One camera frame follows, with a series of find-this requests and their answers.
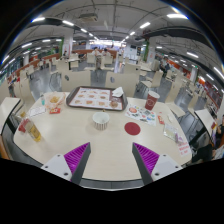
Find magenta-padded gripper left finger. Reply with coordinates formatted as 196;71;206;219
40;141;92;186

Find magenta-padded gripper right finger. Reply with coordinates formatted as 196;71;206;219
131;142;183;186

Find clear yellow-capped drink bottle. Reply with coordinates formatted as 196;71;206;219
25;119;43;143

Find flat round red coaster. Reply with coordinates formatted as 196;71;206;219
124;121;142;136

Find clear plastic packet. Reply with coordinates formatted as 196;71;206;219
163;123;179;142

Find pink and white leaflet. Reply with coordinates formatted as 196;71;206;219
174;133;193;158

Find red sauce packet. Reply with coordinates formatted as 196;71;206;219
49;107;62;115
157;114;166;126

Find colourful printed paper flyer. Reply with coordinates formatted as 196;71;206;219
124;103;158;127

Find brown patterned white paper cup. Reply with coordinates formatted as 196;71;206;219
92;111;111;131

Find dark brown food tray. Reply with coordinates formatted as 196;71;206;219
65;85;129;112

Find tall red paper cup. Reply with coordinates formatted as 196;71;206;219
144;90;161;112

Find white printed paper sheet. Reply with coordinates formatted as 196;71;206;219
28;105;47;118

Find red cardboard carton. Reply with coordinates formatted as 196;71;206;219
17;119;30;134

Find crumpled food wrapper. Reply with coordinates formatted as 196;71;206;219
44;91;67;113

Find half-eaten brown food piece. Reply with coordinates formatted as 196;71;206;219
109;99;120;109

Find white neighbouring table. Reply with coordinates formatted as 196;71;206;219
194;108;214;138
0;96;22;134

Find crumpled white napkin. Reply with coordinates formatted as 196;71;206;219
111;86;125;99

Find group of beige chairs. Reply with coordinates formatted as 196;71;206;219
6;53;208;111

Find ceiling air conditioner unit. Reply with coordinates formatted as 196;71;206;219
79;12;99;23

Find ceiling strip lights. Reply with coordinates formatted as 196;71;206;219
1;13;224;79

